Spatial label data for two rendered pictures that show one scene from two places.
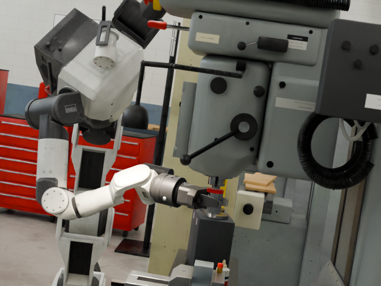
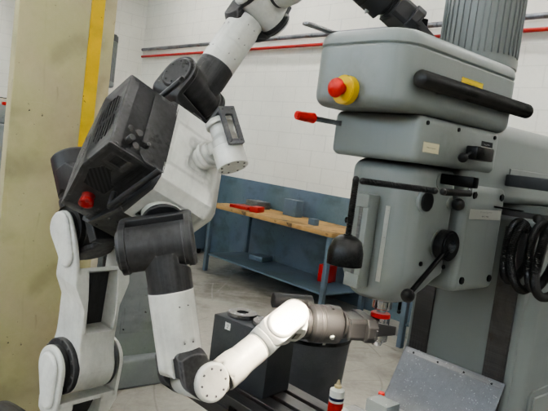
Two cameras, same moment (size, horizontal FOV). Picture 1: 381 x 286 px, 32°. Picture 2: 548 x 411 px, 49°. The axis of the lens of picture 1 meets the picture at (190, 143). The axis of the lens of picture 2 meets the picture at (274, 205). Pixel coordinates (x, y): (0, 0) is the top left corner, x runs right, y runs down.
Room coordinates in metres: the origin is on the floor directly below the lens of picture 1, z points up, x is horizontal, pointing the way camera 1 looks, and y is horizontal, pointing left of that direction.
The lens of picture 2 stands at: (1.03, 1.12, 1.61)
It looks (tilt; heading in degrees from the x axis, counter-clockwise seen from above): 5 degrees down; 314
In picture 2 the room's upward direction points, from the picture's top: 7 degrees clockwise
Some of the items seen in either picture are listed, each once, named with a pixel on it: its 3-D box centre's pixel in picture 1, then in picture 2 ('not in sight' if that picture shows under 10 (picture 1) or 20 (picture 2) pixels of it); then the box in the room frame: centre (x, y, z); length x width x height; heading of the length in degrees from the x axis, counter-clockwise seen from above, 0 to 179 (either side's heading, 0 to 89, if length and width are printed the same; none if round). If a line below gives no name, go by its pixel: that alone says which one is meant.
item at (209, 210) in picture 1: (213, 202); (378, 328); (1.80, -0.09, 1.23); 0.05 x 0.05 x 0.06
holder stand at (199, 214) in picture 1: (209, 238); (251, 349); (2.24, -0.11, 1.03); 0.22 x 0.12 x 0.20; 6
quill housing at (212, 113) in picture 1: (228, 117); (394, 229); (1.80, -0.09, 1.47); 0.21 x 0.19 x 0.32; 176
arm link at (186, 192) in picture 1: (185, 194); (343, 325); (1.84, -0.01, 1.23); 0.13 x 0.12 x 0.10; 151
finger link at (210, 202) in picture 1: (208, 201); (384, 330); (1.77, -0.07, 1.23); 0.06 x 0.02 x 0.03; 61
